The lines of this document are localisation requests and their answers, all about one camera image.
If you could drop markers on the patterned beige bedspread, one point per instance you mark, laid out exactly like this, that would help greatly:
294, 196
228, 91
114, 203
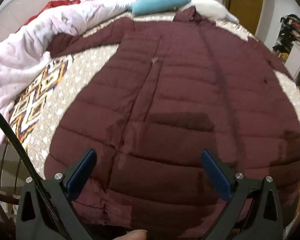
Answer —
90, 62

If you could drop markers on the person's left hand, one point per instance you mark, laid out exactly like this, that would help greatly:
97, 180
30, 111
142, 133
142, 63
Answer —
131, 235

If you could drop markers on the pink arched headboard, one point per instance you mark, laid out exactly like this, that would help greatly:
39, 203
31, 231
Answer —
15, 10

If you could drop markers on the teal pillow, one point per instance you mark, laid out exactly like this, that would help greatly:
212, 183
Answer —
155, 3

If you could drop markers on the white shelf unit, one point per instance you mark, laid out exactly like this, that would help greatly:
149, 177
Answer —
298, 60

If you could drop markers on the white plush pillow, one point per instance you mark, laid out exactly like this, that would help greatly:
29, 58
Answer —
210, 6

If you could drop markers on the dark wooden chair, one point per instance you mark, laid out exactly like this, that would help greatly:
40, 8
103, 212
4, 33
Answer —
2, 197

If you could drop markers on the red cloth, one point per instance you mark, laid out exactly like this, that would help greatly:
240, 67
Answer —
55, 5

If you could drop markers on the maroon puffer jacket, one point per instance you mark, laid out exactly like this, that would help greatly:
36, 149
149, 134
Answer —
185, 87

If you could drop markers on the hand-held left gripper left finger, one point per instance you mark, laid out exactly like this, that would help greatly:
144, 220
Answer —
82, 172

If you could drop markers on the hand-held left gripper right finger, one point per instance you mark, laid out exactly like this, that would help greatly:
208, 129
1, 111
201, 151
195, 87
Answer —
216, 175

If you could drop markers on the pink floral quilt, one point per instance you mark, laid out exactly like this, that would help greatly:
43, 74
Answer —
20, 55

